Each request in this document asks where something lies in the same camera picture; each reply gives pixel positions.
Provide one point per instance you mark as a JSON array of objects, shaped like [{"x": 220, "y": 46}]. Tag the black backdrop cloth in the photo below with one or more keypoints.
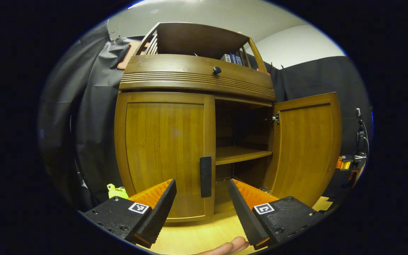
[{"x": 94, "y": 124}]

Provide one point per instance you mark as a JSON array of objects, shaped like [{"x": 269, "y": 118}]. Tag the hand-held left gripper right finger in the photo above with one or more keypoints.
[{"x": 244, "y": 219}]

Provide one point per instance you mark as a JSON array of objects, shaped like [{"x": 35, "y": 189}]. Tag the metal door hinge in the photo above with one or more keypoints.
[{"x": 275, "y": 118}]

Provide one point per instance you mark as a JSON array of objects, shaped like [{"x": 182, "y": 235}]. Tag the black drawer knob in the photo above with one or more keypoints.
[{"x": 217, "y": 70}]

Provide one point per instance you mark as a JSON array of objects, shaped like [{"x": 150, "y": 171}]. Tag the wooden inner shelf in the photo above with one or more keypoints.
[{"x": 237, "y": 154}]

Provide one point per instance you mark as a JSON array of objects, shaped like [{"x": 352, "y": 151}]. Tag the yellow-green toy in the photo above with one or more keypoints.
[{"x": 117, "y": 192}]

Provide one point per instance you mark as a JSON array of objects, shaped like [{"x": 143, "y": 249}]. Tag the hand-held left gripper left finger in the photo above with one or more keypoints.
[{"x": 159, "y": 216}]

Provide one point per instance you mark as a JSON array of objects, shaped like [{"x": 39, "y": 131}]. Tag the wooden double-door shoe cabinet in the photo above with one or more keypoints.
[{"x": 197, "y": 39}]

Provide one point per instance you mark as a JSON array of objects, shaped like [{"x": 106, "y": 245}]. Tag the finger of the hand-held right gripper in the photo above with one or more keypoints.
[{"x": 343, "y": 164}]

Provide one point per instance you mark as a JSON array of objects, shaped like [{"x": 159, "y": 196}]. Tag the wooden shoe cabinet door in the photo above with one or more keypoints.
[
  {"x": 306, "y": 145},
  {"x": 165, "y": 148}
]

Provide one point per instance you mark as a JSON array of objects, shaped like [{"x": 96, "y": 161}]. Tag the light blue book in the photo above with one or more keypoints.
[{"x": 239, "y": 60}]

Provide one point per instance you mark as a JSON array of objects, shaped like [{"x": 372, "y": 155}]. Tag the wooden cabinet drawer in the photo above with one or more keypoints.
[{"x": 175, "y": 67}]

